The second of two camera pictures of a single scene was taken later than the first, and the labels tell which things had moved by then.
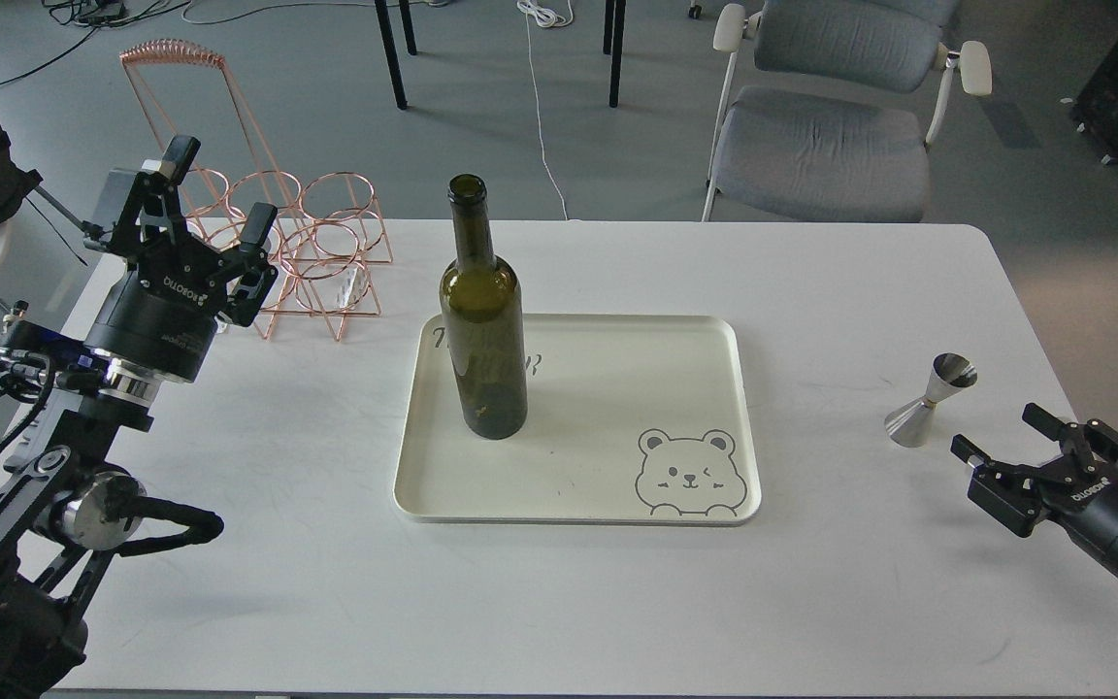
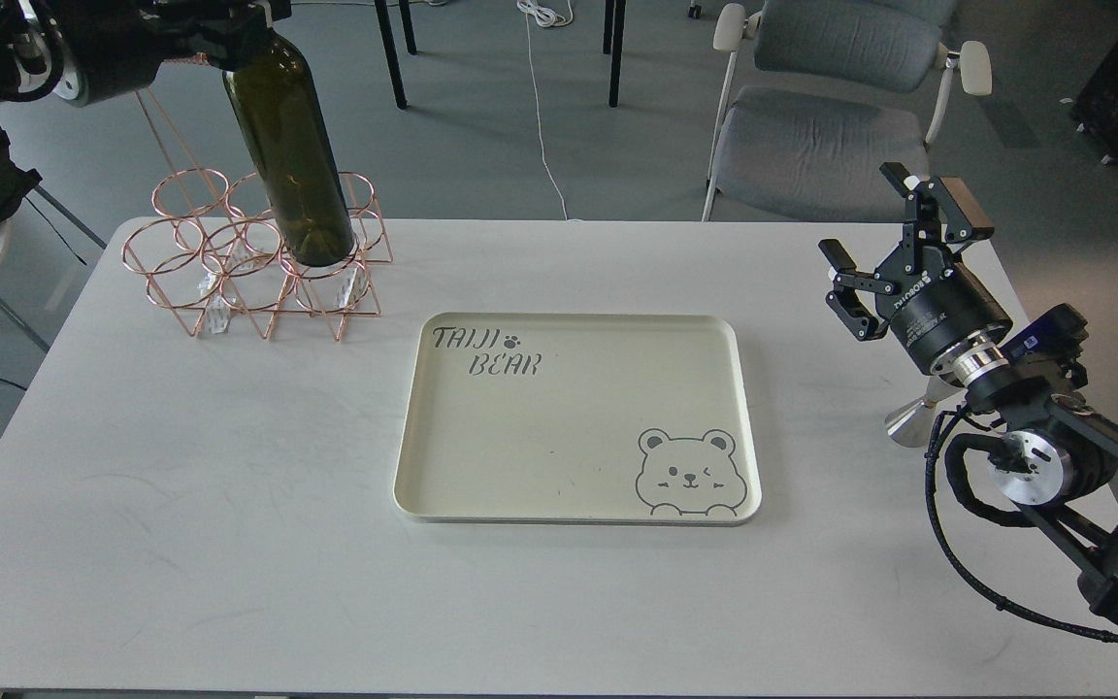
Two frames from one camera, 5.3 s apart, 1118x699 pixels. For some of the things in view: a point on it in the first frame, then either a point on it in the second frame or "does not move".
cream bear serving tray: (632, 419) does not move
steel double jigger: (909, 424) does not move
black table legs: (614, 47) does not move
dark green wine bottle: (483, 324) -> (278, 105)
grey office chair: (848, 96) does not move
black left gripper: (161, 323) -> (111, 46)
